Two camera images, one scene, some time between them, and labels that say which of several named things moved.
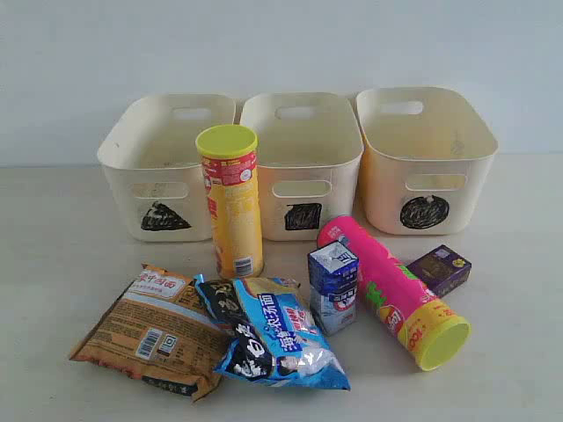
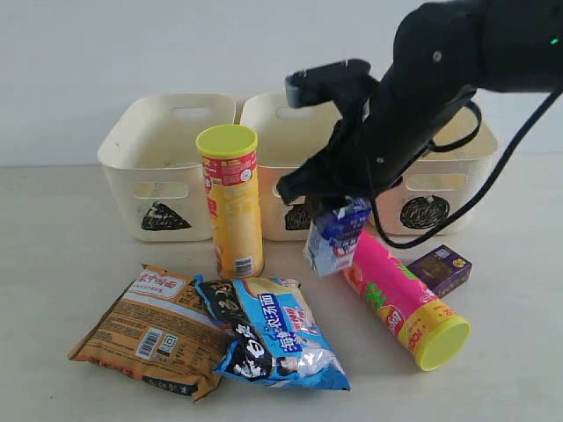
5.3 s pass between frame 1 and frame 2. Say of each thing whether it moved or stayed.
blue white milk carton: moved
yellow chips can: stayed
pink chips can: stayed
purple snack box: stayed
